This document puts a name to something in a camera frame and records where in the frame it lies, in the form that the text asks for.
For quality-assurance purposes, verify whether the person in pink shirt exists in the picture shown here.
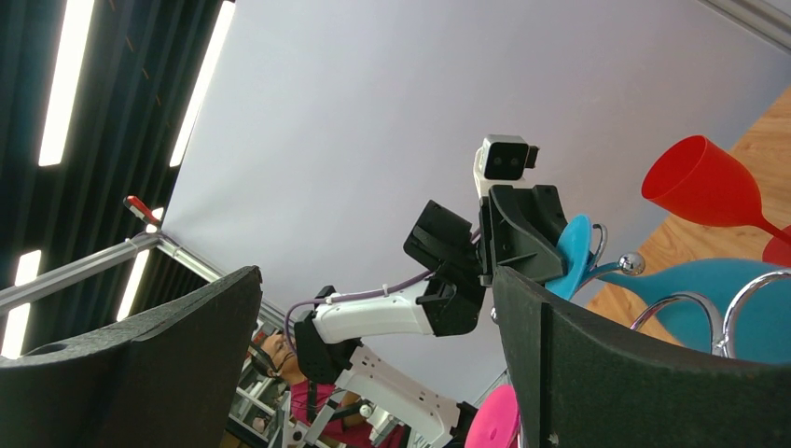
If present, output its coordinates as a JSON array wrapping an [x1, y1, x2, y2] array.
[[259, 332, 374, 448]]

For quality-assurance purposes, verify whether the pink plastic wine glass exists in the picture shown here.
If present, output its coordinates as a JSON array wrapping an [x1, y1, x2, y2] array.
[[464, 385, 520, 448]]

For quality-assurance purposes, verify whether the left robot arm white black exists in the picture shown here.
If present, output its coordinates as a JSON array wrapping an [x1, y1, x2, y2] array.
[[294, 185, 570, 447]]

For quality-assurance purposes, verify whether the blue plastic wine glass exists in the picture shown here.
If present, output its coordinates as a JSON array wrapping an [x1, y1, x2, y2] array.
[[545, 214, 791, 366]]

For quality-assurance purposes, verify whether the red handled clamp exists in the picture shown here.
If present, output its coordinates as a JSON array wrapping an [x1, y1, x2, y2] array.
[[123, 195, 161, 228]]

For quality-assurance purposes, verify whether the chrome wine glass rack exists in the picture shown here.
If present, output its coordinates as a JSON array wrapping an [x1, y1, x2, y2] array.
[[590, 222, 791, 360]]

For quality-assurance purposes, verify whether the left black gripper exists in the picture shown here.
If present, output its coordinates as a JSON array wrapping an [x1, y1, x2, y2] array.
[[477, 185, 568, 287]]

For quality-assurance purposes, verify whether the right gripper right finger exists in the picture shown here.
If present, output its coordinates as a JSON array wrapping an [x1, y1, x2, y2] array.
[[493, 268, 790, 447]]

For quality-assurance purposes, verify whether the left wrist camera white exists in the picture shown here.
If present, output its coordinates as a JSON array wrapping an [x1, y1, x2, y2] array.
[[473, 134, 540, 200]]

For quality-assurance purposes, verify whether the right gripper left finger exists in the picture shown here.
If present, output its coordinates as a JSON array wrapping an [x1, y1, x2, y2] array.
[[1, 266, 262, 447]]

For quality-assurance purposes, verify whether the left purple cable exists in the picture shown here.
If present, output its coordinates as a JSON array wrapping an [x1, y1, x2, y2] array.
[[283, 229, 483, 354]]

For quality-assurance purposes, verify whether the red plastic wine glass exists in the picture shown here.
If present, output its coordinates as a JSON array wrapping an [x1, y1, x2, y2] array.
[[641, 134, 790, 267]]

